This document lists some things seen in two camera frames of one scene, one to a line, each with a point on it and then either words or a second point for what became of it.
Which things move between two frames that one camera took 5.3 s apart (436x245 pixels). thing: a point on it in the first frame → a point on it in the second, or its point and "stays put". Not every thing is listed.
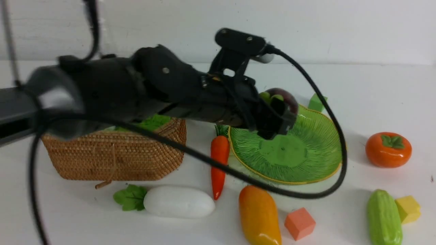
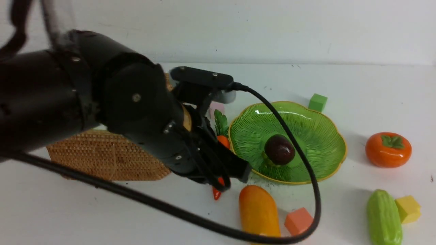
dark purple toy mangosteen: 278,94 → 279,149
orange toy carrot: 220,149 stays put
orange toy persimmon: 388,150 stays put
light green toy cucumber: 384,223 stays put
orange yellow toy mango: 259,216 stays put
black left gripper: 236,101 → 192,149
